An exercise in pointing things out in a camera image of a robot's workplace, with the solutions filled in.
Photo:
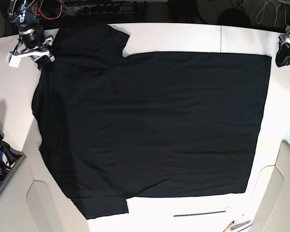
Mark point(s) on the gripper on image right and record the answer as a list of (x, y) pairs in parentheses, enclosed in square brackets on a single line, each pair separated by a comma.
[(283, 54)]

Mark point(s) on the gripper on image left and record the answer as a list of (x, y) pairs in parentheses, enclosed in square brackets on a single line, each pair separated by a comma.
[(34, 44)]

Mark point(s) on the black T-shirt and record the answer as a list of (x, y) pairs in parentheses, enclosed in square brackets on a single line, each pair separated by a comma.
[(156, 125)]

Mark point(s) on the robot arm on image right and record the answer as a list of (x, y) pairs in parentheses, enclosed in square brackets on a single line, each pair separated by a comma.
[(287, 32)]

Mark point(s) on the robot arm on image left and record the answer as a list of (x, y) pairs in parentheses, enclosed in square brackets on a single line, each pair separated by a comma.
[(20, 12)]

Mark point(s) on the black power strip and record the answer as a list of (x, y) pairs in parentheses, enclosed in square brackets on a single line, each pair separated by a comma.
[(94, 9)]

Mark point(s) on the black ruler strip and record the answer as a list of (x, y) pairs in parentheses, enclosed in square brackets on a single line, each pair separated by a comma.
[(201, 213)]

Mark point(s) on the yellow pencil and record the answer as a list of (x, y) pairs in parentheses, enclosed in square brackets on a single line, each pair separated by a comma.
[(229, 226)]

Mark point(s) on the white camera box image left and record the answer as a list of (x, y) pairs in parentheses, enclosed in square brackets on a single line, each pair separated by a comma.
[(13, 59)]

